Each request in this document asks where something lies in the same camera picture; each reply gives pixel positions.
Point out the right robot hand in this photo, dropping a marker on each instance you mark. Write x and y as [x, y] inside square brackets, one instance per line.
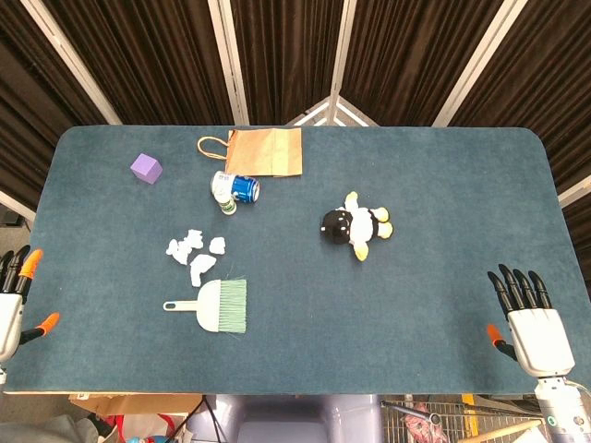
[540, 339]

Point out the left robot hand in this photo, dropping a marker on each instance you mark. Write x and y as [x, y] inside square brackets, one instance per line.
[10, 314]

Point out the white hand brush green bristles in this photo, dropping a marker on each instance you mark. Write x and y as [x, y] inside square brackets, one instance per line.
[214, 307]

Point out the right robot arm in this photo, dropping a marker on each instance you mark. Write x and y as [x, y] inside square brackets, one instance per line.
[561, 410]

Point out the wooden stick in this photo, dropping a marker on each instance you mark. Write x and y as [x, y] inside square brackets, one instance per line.
[508, 430]

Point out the grey cloth bundle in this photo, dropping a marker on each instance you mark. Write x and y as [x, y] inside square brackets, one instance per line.
[41, 429]

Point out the blue felt table mat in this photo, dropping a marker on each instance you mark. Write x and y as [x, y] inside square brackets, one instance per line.
[415, 300]

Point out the brown cardboard box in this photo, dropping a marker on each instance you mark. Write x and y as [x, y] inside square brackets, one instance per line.
[138, 402]

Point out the purple cube block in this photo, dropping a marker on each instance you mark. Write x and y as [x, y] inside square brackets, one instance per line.
[145, 168]

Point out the black white penguin plush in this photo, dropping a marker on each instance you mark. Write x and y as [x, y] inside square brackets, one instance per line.
[351, 226]

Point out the white bottle green label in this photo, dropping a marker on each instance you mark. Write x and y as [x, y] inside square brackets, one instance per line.
[222, 184]

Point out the lavender robot torso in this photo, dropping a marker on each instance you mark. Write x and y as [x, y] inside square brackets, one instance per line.
[286, 417]

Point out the blue drink can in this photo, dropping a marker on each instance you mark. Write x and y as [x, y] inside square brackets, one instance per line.
[245, 189]

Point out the dark brown curtain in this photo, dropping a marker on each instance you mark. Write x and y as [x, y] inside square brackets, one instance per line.
[152, 55]

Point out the brown paper bag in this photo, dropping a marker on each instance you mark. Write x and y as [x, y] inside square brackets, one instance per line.
[265, 152]

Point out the white metal frame post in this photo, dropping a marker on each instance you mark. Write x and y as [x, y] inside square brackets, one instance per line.
[74, 64]
[475, 60]
[228, 60]
[339, 51]

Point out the white triangular frame foot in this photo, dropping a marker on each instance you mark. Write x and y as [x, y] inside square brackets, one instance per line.
[318, 113]

